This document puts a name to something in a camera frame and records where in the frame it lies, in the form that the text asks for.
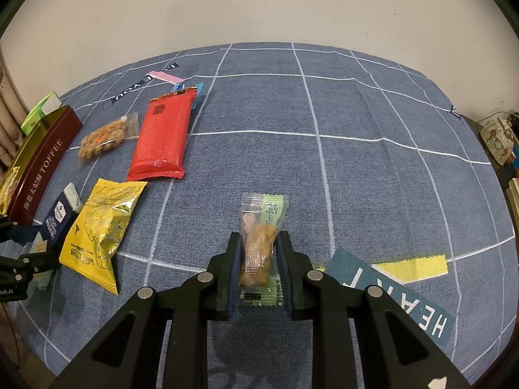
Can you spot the beige patterned curtain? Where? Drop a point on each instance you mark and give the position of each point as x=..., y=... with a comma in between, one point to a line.
x=8, y=101

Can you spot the green tissue pack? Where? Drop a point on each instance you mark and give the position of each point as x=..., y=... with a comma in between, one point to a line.
x=38, y=111

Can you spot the clear packet with green label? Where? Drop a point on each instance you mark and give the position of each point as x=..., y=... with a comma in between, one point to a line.
x=259, y=227

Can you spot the small blue snack packet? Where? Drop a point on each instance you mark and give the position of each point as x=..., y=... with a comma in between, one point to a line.
x=180, y=87

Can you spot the yellow printed snack packet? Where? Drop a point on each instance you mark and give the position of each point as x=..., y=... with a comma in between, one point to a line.
x=101, y=231

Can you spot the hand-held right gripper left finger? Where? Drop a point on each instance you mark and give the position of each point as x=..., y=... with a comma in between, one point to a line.
x=234, y=277

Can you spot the dark blue cracker packet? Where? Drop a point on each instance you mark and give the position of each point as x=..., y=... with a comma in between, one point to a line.
x=59, y=219

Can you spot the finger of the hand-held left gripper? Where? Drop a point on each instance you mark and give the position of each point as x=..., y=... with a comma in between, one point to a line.
x=38, y=260
x=28, y=233

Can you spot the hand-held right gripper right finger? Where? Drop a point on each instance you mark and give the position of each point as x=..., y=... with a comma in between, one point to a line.
x=284, y=279

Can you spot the maroon and gold tin box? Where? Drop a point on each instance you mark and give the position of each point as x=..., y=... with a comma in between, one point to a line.
x=40, y=166

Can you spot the blue checked cloth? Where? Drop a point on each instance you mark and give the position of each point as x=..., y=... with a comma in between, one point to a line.
x=365, y=190

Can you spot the dark wooden side table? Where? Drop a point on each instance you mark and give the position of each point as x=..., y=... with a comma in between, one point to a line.
x=492, y=172

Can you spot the red snack packet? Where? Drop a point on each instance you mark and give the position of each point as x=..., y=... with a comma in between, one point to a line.
x=162, y=137

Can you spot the clear peanut snack packet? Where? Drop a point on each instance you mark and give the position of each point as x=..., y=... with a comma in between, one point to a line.
x=101, y=142

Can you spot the floral patterned box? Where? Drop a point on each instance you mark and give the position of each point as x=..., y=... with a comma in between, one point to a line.
x=496, y=140

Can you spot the stack of books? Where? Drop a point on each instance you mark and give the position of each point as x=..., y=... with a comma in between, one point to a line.
x=514, y=202

